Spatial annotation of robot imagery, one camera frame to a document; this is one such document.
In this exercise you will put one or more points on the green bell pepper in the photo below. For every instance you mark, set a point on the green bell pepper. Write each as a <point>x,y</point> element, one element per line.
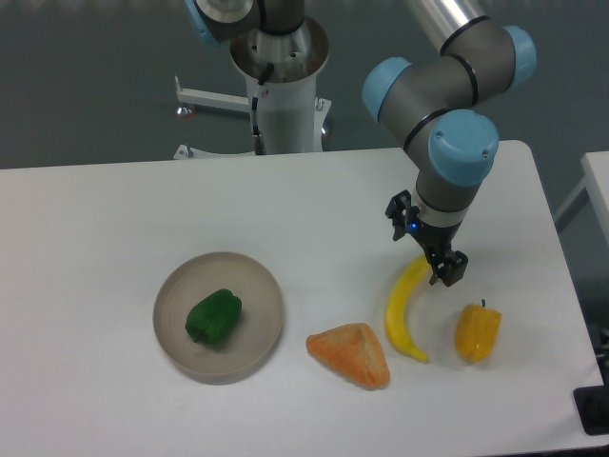
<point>211,320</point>

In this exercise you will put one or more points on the beige round plate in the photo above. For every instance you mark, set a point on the beige round plate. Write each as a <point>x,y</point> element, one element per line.
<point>252,339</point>

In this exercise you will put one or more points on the yellow chili pepper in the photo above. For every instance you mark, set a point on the yellow chili pepper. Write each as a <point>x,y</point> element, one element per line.
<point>395,325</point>

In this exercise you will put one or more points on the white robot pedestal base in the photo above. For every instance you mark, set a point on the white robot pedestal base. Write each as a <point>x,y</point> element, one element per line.
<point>286,114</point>

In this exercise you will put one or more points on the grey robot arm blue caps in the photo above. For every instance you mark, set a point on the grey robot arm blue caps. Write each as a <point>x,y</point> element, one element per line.
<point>429,110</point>

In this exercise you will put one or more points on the black device at table edge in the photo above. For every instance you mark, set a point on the black device at table edge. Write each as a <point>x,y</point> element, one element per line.
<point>592,402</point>

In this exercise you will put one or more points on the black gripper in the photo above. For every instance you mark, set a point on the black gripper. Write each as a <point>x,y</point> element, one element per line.
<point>448,266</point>

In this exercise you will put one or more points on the yellow-orange bell pepper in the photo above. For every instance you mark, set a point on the yellow-orange bell pepper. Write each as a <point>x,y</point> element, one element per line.
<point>476,331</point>

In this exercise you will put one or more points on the white side table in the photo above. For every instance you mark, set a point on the white side table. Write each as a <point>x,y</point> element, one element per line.
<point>591,188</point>

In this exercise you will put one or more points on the orange triangular bread slice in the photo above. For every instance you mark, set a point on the orange triangular bread slice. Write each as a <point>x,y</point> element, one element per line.
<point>354,351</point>

